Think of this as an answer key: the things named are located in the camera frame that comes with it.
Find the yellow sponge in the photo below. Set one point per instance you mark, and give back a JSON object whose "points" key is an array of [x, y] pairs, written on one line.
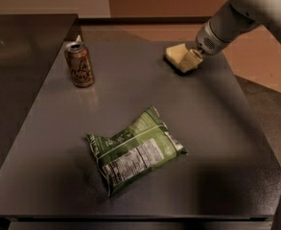
{"points": [[174, 54]]}

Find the orange LaCroix soda can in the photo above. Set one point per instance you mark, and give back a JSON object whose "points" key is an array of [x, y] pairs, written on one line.
{"points": [[77, 57]]}

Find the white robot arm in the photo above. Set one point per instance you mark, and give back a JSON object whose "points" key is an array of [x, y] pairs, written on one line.
{"points": [[264, 12]]}

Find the green jalapeno chip bag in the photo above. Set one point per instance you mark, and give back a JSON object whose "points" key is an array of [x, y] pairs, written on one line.
{"points": [[142, 147]]}

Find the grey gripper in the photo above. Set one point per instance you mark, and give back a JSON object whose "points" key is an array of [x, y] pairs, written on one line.
{"points": [[206, 41]]}

